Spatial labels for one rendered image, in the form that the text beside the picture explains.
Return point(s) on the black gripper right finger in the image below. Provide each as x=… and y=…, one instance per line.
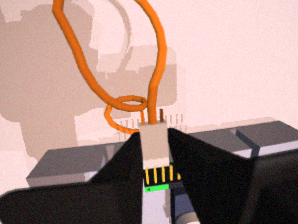
x=224, y=187

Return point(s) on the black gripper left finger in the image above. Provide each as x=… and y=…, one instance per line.
x=113, y=195

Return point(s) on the black pin header with yellow pins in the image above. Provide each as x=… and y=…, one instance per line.
x=160, y=185

